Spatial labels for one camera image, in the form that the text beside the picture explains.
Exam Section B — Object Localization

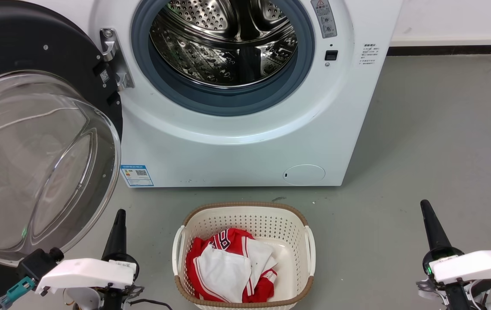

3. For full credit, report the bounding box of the small printed text sticker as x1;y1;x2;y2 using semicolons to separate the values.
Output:
360;43;380;66

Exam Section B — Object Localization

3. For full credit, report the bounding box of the red and white jersey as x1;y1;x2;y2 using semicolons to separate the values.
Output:
185;228;278;303

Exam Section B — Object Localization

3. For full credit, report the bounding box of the teal cable connector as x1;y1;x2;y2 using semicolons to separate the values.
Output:
0;276;36;310

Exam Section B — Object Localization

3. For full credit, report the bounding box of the round white filter cover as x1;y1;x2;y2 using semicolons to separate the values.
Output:
283;164;326;186

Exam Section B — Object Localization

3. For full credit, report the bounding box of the black round glass washer door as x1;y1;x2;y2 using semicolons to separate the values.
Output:
0;0;124;308

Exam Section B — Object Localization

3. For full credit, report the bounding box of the grey warning sticker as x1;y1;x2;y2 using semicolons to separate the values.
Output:
311;0;338;39

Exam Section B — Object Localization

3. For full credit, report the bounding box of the thin black cable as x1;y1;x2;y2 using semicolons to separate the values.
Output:
129;298;173;310

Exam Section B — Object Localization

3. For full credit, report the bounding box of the thick white power cable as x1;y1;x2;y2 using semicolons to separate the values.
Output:
0;107;87;139

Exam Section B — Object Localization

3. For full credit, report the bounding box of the silver metal door hinge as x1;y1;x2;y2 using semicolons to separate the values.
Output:
100;28;135;92

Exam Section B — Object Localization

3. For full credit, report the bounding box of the white front-load washing machine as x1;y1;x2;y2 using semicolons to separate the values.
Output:
26;0;404;188

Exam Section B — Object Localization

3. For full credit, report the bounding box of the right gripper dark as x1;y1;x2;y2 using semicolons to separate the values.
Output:
416;200;491;310

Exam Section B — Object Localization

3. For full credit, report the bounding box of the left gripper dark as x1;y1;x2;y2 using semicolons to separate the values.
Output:
62;209;145;310

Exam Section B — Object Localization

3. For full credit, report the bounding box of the blue energy label sticker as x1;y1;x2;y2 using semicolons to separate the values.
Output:
120;164;154;187

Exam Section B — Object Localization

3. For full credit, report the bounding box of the cream perforated laundry basket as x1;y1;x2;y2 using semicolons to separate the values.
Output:
172;202;316;310

